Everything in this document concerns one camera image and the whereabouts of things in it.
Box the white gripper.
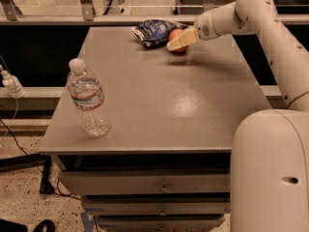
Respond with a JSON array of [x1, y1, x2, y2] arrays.
[[180, 10, 220, 46]]

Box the clear plastic water bottle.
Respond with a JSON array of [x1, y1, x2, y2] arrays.
[[67, 58, 110, 137]]

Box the middle grey drawer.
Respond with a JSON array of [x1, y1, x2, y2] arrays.
[[83, 196, 230, 216]]

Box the black metal stand leg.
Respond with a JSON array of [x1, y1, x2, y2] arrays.
[[0, 154, 55, 195]]

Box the top grey drawer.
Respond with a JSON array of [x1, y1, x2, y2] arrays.
[[59, 169, 230, 195]]

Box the red apple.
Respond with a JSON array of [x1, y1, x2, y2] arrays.
[[167, 29, 187, 53]]

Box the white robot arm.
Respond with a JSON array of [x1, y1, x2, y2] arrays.
[[167, 0, 309, 232]]

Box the black cable on floor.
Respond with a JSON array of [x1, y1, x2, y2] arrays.
[[0, 119, 81, 201]]

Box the bottom grey drawer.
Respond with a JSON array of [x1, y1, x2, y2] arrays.
[[97, 215, 225, 231]]

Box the blue chip bag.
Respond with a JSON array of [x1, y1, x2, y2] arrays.
[[131, 19, 187, 48]]

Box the black object bottom left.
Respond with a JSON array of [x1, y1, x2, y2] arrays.
[[0, 219, 56, 232]]

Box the metal railing frame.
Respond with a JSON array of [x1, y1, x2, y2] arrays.
[[0, 0, 235, 25]]

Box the grey drawer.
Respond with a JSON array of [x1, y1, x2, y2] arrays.
[[83, 196, 230, 216], [97, 215, 225, 231], [59, 169, 230, 195]]

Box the grey drawer cabinet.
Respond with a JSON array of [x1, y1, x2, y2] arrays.
[[38, 25, 273, 232]]

